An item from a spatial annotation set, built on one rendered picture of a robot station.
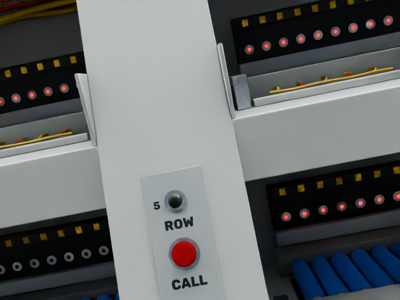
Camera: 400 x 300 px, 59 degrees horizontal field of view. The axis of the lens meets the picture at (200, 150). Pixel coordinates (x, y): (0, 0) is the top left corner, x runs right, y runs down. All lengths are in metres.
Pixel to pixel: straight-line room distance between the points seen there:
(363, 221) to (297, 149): 0.20
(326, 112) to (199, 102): 0.09
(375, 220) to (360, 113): 0.20
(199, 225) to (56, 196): 0.10
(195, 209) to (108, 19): 0.15
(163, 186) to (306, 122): 0.11
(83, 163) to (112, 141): 0.03
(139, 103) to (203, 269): 0.12
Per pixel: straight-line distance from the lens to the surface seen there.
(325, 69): 0.33
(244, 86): 0.29
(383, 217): 0.44
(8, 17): 0.49
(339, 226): 0.42
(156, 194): 0.24
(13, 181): 0.28
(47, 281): 0.46
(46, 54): 0.53
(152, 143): 0.24
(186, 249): 0.23
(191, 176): 0.23
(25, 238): 0.45
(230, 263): 0.24
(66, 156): 0.26
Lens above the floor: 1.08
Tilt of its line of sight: 9 degrees up
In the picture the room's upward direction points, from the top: 11 degrees counter-clockwise
